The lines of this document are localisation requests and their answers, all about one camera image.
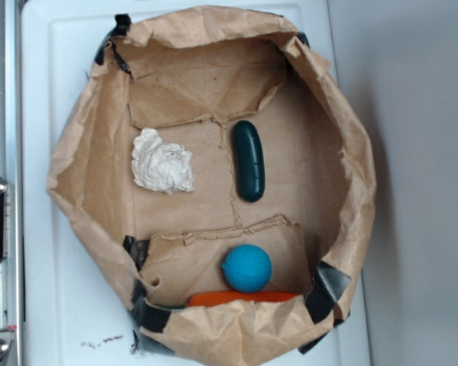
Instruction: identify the dark green plastic pickle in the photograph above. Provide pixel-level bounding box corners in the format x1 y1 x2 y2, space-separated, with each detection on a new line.
233 120 266 202

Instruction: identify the brown paper bag bin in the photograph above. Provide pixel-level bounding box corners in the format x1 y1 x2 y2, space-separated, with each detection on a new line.
47 6 376 365

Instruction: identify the crumpled white paper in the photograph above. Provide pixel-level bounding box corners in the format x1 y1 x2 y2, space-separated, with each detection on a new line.
131 128 195 194

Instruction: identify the blue rubber ball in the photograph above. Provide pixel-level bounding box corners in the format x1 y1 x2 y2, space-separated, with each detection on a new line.
221 244 272 293

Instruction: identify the orange plastic carrot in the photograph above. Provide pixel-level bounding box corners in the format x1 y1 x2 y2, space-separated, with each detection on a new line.
187 291 298 307

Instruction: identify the aluminium frame rail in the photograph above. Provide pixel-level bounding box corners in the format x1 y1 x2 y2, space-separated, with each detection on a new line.
0 1 26 365

